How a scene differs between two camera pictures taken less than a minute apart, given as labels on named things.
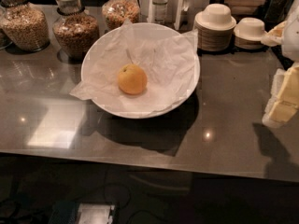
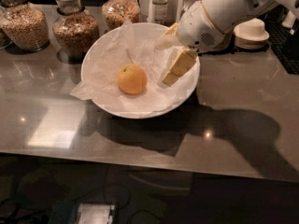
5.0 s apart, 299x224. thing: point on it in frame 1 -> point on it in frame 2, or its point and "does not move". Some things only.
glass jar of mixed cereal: (120, 7) does not move
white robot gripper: (291, 37) -> (196, 28)
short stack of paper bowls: (249, 33) does not move
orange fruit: (132, 78) does not move
